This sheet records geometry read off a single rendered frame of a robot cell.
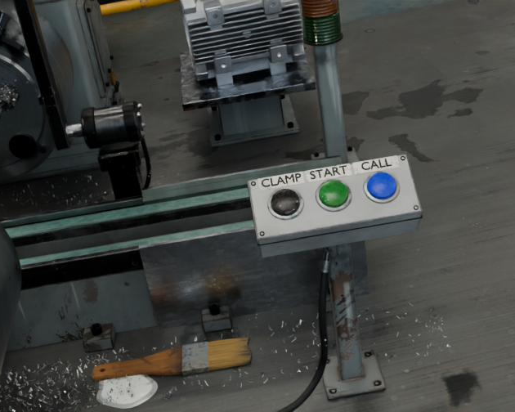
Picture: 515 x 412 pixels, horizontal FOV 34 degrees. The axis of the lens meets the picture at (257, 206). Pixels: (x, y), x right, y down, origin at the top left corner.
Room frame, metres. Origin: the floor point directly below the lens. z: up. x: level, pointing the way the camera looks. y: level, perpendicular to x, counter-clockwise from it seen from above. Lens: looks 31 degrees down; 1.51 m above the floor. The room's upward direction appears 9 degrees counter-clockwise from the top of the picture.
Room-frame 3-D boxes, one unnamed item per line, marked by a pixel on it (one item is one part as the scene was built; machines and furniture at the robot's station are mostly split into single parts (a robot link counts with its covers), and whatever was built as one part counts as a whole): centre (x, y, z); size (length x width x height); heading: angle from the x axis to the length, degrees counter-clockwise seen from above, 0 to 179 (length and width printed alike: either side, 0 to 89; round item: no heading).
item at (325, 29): (1.30, -0.15, 1.05); 0.06 x 0.06 x 0.04
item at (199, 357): (0.84, 0.14, 0.80); 0.21 x 0.05 x 0.01; 89
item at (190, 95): (1.53, -0.02, 0.86); 0.27 x 0.24 x 0.12; 0
